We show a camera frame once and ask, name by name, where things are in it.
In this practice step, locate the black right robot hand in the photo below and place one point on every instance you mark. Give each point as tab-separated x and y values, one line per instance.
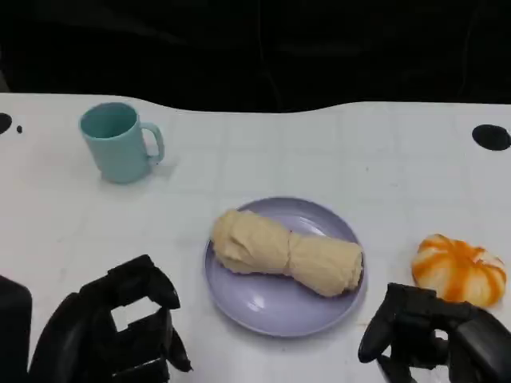
459	343

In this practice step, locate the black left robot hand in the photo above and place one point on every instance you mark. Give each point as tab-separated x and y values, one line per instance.
80	343

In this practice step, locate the beige towel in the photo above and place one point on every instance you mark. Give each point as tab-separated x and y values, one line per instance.
279	255

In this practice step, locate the orange and white bread roll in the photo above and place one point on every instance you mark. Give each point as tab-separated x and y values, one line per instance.
455	269

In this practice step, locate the pale green mug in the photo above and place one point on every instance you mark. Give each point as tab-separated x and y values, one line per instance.
116	157

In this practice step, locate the lilac plate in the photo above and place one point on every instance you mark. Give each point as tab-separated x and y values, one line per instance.
271	311

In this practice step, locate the black backdrop cloth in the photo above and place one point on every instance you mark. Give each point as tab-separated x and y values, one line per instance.
239	48

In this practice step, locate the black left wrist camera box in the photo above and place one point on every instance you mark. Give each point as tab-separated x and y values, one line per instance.
14	331

